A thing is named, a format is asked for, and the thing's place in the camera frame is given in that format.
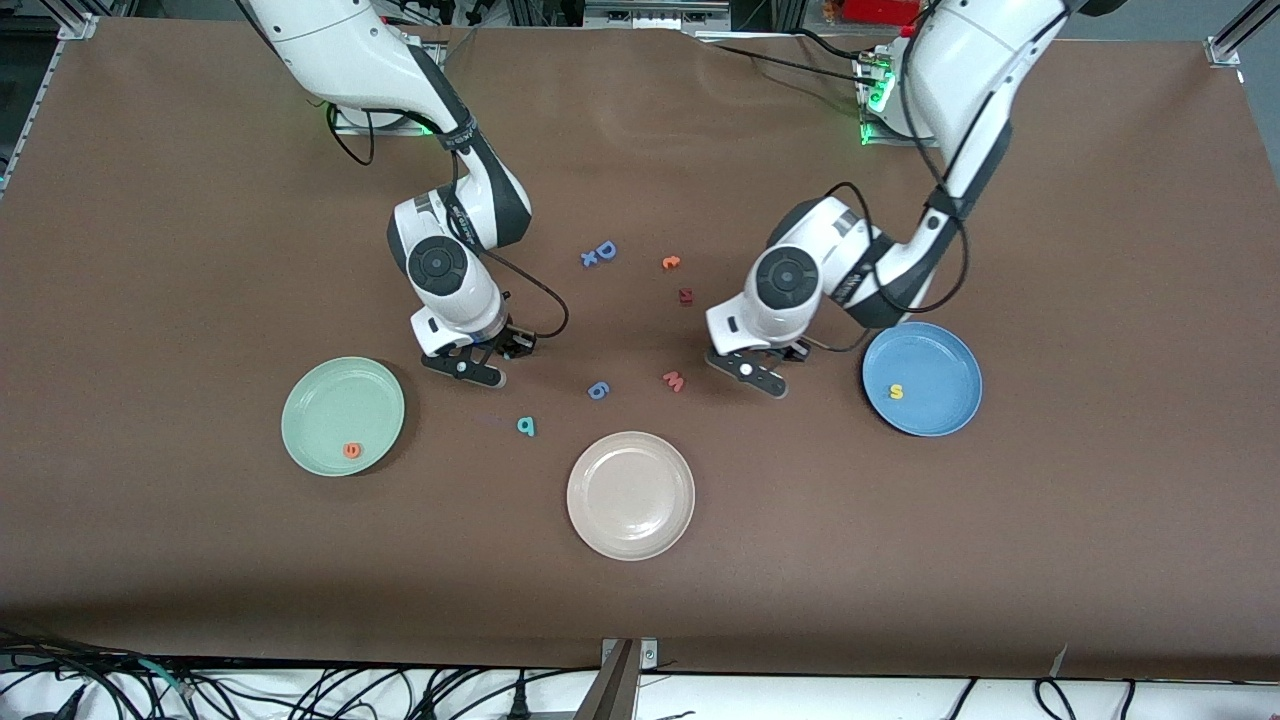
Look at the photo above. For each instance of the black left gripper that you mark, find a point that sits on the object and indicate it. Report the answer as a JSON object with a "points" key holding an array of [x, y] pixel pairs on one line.
{"points": [[797, 350]]}

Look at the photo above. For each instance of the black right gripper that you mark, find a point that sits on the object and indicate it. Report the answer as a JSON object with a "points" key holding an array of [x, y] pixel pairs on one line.
{"points": [[509, 342]]}

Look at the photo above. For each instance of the teal foam letter b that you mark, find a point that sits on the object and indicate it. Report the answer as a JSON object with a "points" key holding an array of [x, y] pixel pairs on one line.
{"points": [[532, 428]]}

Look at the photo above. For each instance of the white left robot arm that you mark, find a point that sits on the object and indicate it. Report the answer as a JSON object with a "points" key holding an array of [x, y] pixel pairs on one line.
{"points": [[960, 60]]}

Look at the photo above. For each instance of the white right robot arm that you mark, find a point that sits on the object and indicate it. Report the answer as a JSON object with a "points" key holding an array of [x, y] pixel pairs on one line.
{"points": [[350, 50]]}

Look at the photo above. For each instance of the blue foam letter g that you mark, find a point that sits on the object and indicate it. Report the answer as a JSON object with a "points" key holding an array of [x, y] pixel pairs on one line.
{"points": [[597, 390]]}

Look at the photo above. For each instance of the pink foam letter w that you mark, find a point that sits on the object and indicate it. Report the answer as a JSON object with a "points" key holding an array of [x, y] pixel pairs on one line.
{"points": [[675, 383]]}

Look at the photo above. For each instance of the blue foam letter D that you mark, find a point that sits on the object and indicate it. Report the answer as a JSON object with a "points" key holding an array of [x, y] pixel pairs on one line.
{"points": [[613, 251]]}

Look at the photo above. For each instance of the blue plate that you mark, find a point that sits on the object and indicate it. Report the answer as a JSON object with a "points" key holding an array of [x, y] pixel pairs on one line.
{"points": [[940, 390]]}

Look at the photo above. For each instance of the beige plate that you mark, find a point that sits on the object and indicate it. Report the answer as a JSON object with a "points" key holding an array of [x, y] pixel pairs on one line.
{"points": [[630, 495]]}

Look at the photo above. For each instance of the pale green plate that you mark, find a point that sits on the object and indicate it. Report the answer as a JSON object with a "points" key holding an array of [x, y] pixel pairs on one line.
{"points": [[330, 410]]}

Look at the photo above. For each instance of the brown table cover sheet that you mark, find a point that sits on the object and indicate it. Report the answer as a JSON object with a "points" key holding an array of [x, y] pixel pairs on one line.
{"points": [[640, 150]]}

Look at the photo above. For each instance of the red box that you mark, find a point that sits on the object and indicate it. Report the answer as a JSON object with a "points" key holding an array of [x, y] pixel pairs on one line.
{"points": [[875, 10]]}

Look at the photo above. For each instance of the grey power strip box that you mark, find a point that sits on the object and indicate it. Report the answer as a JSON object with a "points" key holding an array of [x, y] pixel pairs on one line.
{"points": [[650, 15]]}

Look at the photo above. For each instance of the white tape scrap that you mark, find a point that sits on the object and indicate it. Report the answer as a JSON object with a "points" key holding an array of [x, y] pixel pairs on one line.
{"points": [[1059, 660]]}

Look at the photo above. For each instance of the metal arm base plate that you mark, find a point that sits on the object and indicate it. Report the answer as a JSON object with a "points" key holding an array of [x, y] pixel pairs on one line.
{"points": [[390, 127], [880, 138]]}

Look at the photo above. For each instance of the metal table bracket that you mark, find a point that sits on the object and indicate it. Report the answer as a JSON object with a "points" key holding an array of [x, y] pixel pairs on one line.
{"points": [[625, 660]]}

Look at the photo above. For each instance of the aluminium frame profile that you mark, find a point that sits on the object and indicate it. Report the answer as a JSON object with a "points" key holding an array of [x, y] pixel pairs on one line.
{"points": [[1222, 50], [78, 27]]}

